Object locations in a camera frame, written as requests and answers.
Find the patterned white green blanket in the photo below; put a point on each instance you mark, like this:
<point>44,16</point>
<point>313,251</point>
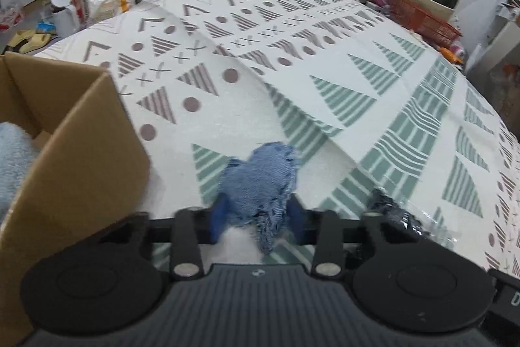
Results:
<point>365,104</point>

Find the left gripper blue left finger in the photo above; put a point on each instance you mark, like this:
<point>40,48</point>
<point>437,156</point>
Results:
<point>219,216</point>

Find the yellow slippers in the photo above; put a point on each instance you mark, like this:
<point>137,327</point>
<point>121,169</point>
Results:
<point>27,41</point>

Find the brown cardboard box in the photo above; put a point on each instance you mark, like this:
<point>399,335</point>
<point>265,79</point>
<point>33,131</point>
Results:
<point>92,169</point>

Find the orange plastic basket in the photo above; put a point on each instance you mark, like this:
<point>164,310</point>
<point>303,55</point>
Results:
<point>413,17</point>

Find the grey pink plush slipper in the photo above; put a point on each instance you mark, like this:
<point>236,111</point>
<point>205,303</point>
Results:
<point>18,152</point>

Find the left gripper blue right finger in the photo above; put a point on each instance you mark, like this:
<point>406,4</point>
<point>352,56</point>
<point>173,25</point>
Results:
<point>296,217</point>

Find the light blue denim patch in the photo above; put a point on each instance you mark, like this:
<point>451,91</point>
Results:
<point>259,188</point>

